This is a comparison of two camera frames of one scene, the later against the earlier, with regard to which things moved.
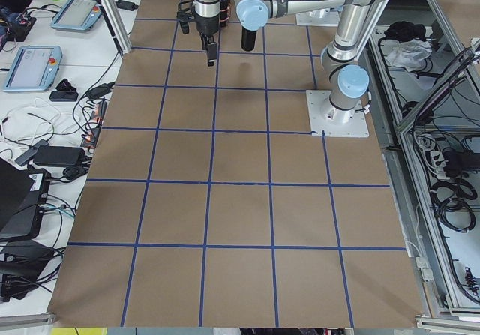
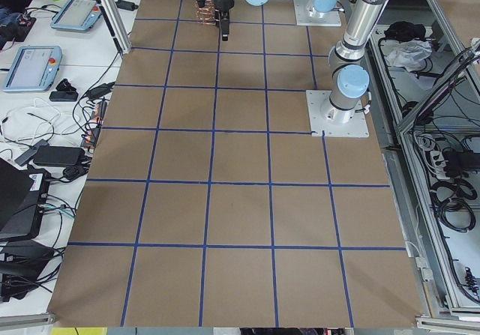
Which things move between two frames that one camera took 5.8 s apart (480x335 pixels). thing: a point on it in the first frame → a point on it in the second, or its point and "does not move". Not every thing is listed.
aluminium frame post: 111,11 does not move
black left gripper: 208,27 → 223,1
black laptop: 24,189 does not move
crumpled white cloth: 409,54 does not move
